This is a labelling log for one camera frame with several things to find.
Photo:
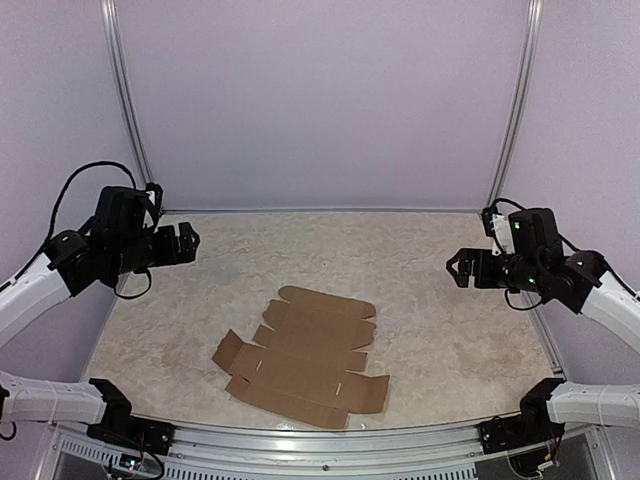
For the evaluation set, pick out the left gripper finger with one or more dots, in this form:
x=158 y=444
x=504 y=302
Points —
x=187 y=234
x=186 y=253

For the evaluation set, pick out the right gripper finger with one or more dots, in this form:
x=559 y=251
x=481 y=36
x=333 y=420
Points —
x=462 y=279
x=462 y=261

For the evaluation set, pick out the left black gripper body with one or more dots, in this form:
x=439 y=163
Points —
x=131 y=255

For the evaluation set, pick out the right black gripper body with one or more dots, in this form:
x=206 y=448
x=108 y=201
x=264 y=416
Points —
x=525 y=273

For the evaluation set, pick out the brown cardboard box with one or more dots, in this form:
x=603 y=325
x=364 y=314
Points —
x=306 y=361

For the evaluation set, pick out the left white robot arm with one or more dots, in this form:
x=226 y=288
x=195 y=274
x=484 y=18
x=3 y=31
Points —
x=66 y=266

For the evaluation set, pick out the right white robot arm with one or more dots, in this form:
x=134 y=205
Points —
x=587 y=285

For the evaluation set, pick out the small circuit board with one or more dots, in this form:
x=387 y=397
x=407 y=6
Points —
x=124 y=462

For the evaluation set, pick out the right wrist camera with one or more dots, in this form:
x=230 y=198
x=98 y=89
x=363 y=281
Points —
x=498 y=229

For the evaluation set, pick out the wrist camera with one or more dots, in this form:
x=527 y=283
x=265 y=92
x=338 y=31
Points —
x=155 y=195
x=498 y=229

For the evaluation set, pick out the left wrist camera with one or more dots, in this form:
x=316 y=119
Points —
x=155 y=195

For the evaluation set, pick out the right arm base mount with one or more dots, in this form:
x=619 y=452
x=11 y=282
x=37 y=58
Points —
x=500 y=434

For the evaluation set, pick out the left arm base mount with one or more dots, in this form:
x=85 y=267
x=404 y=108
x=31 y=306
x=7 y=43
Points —
x=142 y=434

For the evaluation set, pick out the front aluminium frame rail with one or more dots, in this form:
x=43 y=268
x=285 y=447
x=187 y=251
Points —
x=446 y=451

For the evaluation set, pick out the left aluminium corner post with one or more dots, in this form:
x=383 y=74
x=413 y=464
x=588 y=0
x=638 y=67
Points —
x=116 y=54

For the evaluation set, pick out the aluminium corner post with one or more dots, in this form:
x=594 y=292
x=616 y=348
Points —
x=519 y=98
x=116 y=54

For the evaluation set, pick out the right aluminium corner post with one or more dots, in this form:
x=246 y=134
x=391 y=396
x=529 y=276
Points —
x=519 y=98

